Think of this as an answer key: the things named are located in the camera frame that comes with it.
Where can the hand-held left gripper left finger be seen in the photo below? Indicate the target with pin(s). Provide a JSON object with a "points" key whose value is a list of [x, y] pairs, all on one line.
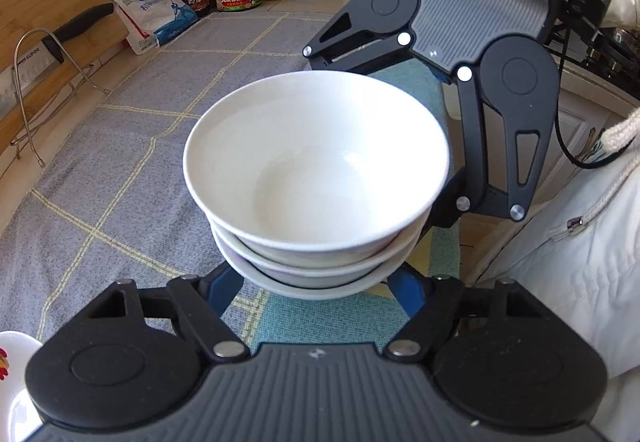
{"points": [[222, 289]]}

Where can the white ceramic bowl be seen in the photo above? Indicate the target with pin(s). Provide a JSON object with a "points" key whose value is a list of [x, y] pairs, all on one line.
{"points": [[310, 157], [310, 288], [320, 264]]}

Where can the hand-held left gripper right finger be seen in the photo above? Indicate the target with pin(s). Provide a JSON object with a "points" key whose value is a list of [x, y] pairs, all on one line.
{"points": [[410, 292]]}

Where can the black gas stove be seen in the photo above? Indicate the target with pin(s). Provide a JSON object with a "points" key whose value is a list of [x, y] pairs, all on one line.
{"points": [[610, 57]]}

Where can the white quilted jacket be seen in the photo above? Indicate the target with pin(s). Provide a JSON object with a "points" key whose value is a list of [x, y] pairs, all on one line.
{"points": [[575, 297]]}

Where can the white and blue salt bag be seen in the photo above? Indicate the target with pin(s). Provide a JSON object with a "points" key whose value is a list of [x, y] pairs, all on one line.
{"points": [[150, 17]]}

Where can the grey-blue checked cloth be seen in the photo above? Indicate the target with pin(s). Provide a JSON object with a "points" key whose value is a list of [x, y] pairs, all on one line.
{"points": [[125, 162]]}

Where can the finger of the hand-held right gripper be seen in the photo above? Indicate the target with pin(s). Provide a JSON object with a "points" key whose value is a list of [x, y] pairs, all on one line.
{"points": [[500, 157], [340, 24]]}

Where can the white plate with fruit print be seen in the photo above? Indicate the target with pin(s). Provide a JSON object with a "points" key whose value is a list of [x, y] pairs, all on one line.
{"points": [[15, 397]]}

